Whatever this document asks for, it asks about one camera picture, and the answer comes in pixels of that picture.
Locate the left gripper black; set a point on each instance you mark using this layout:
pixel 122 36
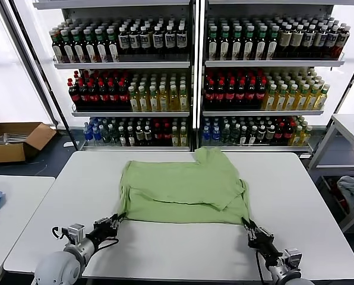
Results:
pixel 105 227

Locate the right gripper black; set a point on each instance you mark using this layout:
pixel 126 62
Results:
pixel 261 237

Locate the green t-shirt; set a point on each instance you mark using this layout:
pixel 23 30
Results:
pixel 180 190

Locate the small dark bottle white cap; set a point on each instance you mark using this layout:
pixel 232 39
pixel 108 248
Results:
pixel 252 136
pixel 131 136
pixel 122 136
pixel 243 136
pixel 139 135
pixel 261 133
pixel 147 135
pixel 270 133

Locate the small clear water bottle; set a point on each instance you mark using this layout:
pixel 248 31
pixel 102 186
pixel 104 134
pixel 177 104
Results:
pixel 225 135
pixel 113 135
pixel 105 135
pixel 235 135

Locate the small blue drink bottle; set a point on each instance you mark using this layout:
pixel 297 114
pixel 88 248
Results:
pixel 97 133
pixel 215 133
pixel 88 133
pixel 206 133

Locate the white paper scrap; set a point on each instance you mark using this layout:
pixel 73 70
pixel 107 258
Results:
pixel 67 144

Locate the small red cap cola bottle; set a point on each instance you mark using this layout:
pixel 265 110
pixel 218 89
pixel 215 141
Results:
pixel 166 135
pixel 279 133
pixel 288 133
pixel 157 135

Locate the red item under table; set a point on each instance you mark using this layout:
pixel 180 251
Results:
pixel 339 194

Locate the small yellow tea bottle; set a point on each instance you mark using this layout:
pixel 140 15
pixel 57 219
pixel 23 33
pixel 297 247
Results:
pixel 183 136
pixel 305 136
pixel 174 136
pixel 297 136

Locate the grey blue crumpled cloth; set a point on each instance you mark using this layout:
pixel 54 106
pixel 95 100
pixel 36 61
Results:
pixel 352 187

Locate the yellow tea bottle green label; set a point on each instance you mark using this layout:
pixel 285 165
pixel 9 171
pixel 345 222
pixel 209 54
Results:
pixel 302 99
pixel 322 99
pixel 153 101
pixel 143 101
pixel 173 100
pixel 292 99
pixel 183 100
pixel 312 99
pixel 271 99
pixel 281 99
pixel 163 101
pixel 133 101

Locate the brown cardboard box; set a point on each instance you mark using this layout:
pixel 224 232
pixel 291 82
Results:
pixel 4 153

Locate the clear plastic packing items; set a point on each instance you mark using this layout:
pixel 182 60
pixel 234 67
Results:
pixel 4 138

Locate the grey metal shelf unit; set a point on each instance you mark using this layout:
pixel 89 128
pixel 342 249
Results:
pixel 269 63
pixel 120 65

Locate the black slanted pole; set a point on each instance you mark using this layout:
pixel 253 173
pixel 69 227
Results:
pixel 43 74
pixel 352 81

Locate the green cap dark tea bottle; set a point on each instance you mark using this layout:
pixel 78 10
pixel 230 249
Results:
pixel 113 47
pixel 67 49
pixel 237 44
pixel 273 44
pixel 89 47
pixel 101 47
pixel 212 44
pixel 224 44
pixel 57 49
pixel 78 49
pixel 249 44
pixel 261 44

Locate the dark bottle blue white label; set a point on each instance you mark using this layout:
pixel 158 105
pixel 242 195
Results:
pixel 320 38
pixel 134 40
pixel 123 40
pixel 170 40
pixel 181 40
pixel 158 40
pixel 309 38
pixel 331 39
pixel 145 40

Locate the dark bottle cream label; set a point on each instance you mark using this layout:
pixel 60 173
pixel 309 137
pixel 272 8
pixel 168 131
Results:
pixel 285 38
pixel 297 38

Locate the reddish drink bottle white label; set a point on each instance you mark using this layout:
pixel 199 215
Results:
pixel 342 40

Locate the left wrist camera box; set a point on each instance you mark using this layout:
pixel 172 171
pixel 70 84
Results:
pixel 76 231

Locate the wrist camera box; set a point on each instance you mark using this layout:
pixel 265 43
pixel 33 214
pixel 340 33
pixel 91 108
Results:
pixel 293 256
pixel 76 231

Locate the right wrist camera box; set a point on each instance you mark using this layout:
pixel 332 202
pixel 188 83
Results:
pixel 293 256

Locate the grey metal frame table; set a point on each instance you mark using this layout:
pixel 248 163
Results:
pixel 350 123

